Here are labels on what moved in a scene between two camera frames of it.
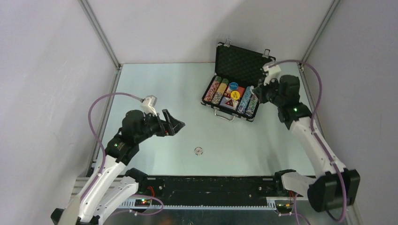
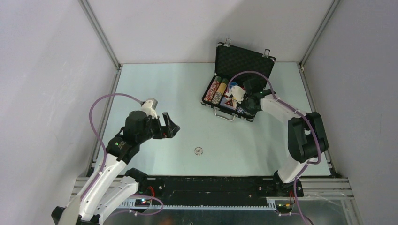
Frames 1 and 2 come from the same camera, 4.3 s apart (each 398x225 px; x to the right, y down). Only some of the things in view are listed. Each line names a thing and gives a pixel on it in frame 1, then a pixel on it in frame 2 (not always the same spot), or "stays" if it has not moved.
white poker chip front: (198, 151) stays
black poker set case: (231, 91) stays
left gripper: (175, 124) stays
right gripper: (260, 89) → (241, 100)
